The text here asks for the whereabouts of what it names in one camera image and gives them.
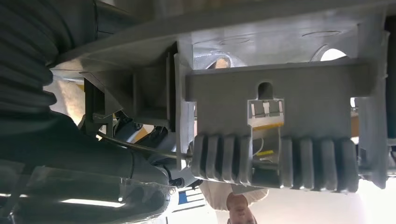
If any person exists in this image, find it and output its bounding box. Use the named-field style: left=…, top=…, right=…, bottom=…
left=199, top=181, right=270, bottom=224

